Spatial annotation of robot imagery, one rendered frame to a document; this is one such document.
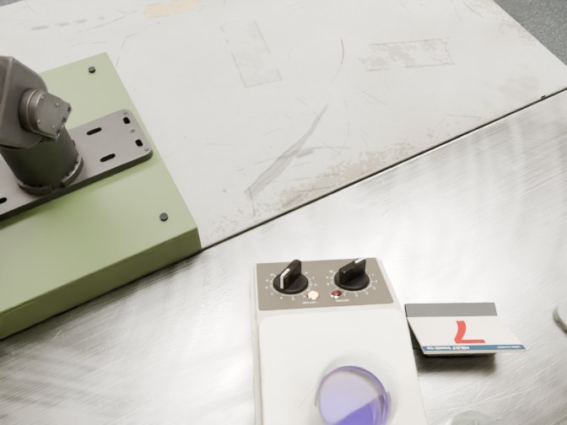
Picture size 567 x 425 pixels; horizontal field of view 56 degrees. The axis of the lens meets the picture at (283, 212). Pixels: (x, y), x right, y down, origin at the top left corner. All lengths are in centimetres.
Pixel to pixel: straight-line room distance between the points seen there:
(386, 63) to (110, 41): 37
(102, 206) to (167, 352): 16
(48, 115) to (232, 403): 29
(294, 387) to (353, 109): 38
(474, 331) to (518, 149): 26
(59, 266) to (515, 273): 45
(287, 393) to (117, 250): 21
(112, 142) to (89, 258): 13
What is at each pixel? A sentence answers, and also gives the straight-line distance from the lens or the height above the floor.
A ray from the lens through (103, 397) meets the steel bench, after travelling 53.
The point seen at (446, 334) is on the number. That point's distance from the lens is 52.
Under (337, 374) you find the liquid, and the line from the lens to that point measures 38.
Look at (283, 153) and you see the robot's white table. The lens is 63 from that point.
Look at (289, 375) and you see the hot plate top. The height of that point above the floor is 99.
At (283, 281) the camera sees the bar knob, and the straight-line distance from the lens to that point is 47.
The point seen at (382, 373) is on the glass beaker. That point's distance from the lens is 37.
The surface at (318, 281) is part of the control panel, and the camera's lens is 49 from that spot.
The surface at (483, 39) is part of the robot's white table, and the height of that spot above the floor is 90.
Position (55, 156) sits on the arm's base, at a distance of 54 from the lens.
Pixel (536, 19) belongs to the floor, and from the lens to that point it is 251.
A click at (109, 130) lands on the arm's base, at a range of 60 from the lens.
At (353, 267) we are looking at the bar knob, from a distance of 48.
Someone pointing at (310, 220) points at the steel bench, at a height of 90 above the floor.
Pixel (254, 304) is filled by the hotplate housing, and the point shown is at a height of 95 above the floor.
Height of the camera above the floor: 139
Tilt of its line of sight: 58 degrees down
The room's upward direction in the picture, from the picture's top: 3 degrees clockwise
